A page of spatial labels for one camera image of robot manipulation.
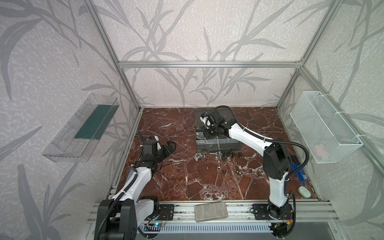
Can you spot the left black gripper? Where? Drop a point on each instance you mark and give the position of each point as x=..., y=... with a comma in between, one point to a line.
x=163, y=146

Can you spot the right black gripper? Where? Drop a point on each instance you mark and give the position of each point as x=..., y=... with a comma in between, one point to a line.
x=211, y=132

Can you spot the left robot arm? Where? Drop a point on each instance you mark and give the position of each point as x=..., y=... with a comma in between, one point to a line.
x=119, y=218

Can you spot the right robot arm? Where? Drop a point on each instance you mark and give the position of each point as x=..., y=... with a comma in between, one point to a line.
x=276, y=156

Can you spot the clear compartment organizer box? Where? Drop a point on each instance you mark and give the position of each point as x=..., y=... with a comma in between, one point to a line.
x=214, y=143

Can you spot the silver wing nut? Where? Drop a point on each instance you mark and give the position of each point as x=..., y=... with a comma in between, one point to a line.
x=199, y=156

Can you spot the grey stone block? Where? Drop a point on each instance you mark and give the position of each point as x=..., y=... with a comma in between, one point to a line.
x=211, y=211

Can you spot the green mat on shelf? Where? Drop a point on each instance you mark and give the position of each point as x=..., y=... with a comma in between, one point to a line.
x=97, y=122

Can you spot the white ventilation grille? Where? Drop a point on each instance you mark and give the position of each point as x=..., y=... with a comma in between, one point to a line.
x=207, y=228

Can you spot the blue stapler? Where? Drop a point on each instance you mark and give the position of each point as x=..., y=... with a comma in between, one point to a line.
x=300, y=174

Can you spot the pink object in basket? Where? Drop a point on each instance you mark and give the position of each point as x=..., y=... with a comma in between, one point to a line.
x=321, y=151

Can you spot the pale green soap bar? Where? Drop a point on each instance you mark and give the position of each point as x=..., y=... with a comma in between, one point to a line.
x=304, y=192

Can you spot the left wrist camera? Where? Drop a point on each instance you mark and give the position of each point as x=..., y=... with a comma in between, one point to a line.
x=151, y=140

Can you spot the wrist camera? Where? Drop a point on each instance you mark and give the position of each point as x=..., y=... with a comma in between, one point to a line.
x=151, y=140
x=205, y=119

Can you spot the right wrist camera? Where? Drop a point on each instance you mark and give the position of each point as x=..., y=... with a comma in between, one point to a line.
x=205, y=119

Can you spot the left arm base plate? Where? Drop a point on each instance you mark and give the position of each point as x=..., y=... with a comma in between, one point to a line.
x=164, y=213

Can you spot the clear acrylic wall shelf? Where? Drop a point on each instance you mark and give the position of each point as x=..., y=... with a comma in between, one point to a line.
x=78, y=139

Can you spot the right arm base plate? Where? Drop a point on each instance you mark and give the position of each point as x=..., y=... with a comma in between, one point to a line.
x=261, y=212

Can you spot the white wire mesh basket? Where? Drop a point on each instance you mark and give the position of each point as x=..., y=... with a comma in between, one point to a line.
x=320, y=123

